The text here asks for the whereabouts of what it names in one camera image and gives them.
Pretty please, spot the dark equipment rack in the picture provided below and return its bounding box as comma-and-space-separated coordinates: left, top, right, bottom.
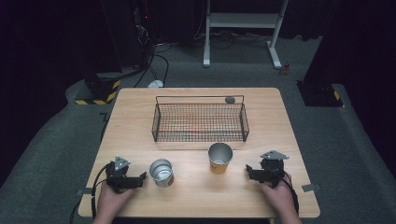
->
102, 0, 157, 71

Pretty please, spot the black floor cable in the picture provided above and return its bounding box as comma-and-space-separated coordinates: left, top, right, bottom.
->
134, 43, 173, 89

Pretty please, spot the gold-banded metal cup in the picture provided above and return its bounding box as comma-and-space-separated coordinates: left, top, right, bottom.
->
207, 142, 234, 175

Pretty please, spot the black yellow striped block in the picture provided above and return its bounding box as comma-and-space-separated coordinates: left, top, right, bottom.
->
74, 72, 122, 106
296, 79, 346, 108

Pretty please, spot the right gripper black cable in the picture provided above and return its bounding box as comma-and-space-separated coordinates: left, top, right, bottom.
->
281, 172, 300, 216

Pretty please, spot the white metal stand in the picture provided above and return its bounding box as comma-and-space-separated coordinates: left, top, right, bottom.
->
203, 0, 290, 70

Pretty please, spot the black wire basket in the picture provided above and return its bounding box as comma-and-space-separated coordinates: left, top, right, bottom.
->
151, 94, 250, 144

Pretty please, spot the person's left hand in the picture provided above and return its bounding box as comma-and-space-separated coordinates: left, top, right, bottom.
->
97, 181, 137, 218

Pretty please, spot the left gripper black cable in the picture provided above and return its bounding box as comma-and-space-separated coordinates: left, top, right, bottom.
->
91, 163, 110, 219

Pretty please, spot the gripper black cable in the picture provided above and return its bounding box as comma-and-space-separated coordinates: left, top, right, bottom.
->
281, 172, 300, 216
91, 163, 110, 219

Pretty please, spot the person's right hand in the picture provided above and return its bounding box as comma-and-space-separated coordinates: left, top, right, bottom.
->
260, 179, 297, 217

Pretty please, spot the grey tape strip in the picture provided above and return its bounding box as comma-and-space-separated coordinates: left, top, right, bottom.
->
76, 187, 97, 196
301, 183, 321, 193

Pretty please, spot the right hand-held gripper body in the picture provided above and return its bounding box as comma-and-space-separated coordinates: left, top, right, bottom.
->
253, 149, 290, 189

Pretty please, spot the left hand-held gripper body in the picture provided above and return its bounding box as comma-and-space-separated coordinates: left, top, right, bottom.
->
106, 155, 139, 194

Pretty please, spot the short silver metal cup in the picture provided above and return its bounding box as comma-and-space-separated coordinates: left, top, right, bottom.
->
148, 158, 175, 188

